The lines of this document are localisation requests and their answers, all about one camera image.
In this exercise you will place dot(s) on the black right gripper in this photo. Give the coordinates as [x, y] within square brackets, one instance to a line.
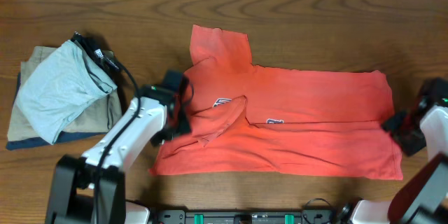
[389, 124]

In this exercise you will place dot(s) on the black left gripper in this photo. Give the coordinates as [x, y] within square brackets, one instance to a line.
[185, 128]

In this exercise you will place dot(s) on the red soccer t-shirt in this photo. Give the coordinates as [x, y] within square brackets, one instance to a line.
[251, 118]

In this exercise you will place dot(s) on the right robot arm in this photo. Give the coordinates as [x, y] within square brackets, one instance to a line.
[423, 199]

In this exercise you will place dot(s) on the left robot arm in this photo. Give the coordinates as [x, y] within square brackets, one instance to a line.
[91, 188]

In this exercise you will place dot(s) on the beige folded garment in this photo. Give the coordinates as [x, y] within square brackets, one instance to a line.
[98, 117]

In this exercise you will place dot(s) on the black folded garment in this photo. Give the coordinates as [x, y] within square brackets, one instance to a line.
[107, 63]

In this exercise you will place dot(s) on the light grey folded shirt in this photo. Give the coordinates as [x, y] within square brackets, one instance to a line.
[60, 88]

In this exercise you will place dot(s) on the navy blue folded garment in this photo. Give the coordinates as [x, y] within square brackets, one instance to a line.
[32, 142]

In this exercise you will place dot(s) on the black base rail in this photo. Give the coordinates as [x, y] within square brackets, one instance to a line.
[316, 211]

